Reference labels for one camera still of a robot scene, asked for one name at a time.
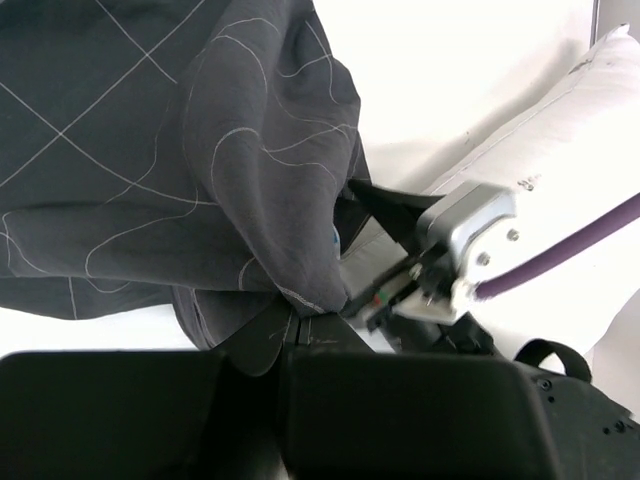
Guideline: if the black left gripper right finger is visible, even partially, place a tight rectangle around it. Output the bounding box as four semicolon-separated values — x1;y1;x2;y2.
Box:
282;316;560;479

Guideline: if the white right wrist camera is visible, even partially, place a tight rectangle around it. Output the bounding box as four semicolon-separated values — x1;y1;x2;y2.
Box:
390;181;516;325

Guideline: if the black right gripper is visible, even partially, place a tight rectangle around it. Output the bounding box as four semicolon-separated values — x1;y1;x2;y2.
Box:
364;254;640;480

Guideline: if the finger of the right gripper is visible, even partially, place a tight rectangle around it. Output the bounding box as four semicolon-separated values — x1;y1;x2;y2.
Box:
348;179;444;240

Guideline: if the dark grey checked pillowcase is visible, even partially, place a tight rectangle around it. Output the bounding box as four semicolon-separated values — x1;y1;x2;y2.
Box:
1;1;369;349

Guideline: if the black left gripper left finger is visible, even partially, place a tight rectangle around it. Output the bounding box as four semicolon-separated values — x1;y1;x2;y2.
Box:
1;300;294;479

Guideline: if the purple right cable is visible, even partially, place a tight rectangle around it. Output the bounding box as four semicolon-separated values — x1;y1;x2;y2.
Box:
474;192;640;304

